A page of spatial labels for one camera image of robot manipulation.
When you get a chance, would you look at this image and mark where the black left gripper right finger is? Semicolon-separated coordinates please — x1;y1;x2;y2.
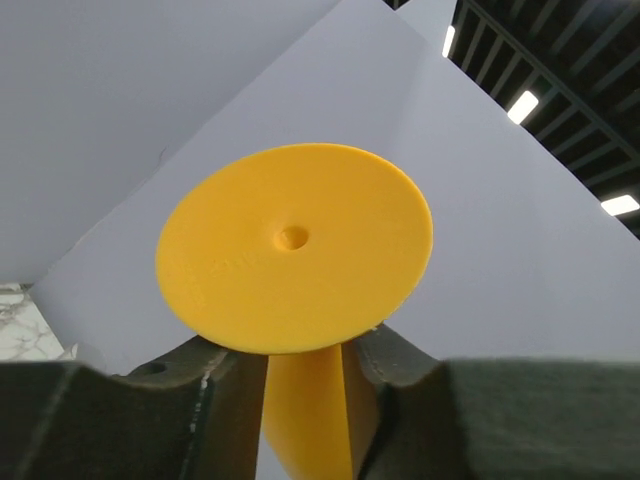
344;325;639;479

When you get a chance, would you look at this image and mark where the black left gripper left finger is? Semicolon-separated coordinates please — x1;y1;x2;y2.
1;337;265;479

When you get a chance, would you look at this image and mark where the yellow plastic wine glass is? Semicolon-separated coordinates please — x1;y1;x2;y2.
155;143;433;479

